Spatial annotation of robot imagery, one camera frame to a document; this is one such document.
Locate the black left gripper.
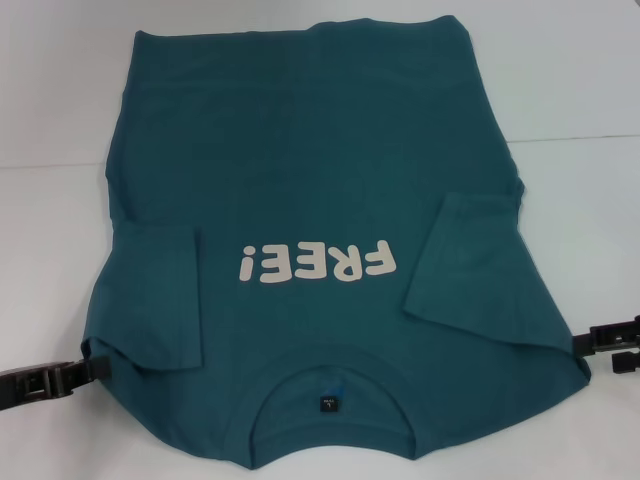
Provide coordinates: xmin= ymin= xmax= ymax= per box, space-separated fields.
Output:
xmin=0 ymin=357 xmax=110 ymax=416

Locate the teal t-shirt with FREE print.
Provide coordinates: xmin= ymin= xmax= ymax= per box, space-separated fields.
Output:
xmin=79 ymin=14 xmax=594 ymax=444

